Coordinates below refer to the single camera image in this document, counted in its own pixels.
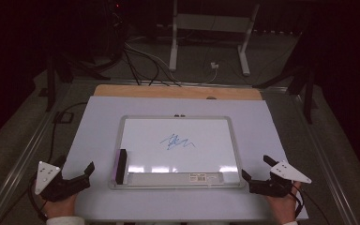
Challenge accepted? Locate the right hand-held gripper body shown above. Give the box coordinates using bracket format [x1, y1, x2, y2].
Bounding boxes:
[248, 160, 313, 199]

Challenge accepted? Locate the person's left hand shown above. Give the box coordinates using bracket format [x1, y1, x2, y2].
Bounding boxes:
[40, 189, 78, 219]

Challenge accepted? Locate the large white sheet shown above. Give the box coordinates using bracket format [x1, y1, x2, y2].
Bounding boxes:
[61, 95, 309, 223]

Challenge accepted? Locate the hand-held gripper black cable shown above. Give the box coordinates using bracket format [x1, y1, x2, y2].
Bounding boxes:
[27, 176, 50, 223]
[288, 183, 330, 225]

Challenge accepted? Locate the person's right hand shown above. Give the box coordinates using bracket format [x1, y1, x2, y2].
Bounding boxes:
[264, 181, 303, 225]

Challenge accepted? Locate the dark equipment rack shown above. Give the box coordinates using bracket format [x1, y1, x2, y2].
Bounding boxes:
[74, 0, 129, 65]

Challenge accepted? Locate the white metal stand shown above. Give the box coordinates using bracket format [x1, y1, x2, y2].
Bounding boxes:
[168, 0, 261, 77]

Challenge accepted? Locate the silver framed whiteboard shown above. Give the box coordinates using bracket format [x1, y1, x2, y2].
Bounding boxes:
[108, 114, 247, 191]

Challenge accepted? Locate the black purple whiteboard eraser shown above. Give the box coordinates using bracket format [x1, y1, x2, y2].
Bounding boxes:
[114, 148, 128, 186]

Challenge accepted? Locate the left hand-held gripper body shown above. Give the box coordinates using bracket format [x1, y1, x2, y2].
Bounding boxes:
[34, 160, 92, 203]

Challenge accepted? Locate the left hand-held gripper black cable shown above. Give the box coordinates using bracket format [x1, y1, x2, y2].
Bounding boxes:
[27, 176, 50, 223]

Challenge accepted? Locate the black tripod stand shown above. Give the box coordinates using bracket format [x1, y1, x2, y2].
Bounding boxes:
[44, 51, 111, 113]
[252, 60, 320, 125]

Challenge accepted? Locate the black square floor plate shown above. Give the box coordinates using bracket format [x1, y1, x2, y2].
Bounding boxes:
[52, 111, 75, 125]

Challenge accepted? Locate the black floor cable bundle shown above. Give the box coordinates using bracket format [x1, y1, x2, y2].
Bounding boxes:
[122, 41, 183, 88]

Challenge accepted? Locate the metal floor rail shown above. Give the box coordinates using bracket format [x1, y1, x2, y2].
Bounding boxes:
[292, 92, 360, 225]
[0, 90, 73, 225]

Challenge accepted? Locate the right hand-held gripper black cable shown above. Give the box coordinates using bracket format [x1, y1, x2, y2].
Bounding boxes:
[288, 183, 330, 225]

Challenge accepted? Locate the thin black cable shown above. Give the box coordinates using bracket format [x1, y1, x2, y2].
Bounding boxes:
[48, 101, 89, 164]

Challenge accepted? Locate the white plug with cable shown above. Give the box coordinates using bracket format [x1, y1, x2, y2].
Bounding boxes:
[181, 61, 220, 86]

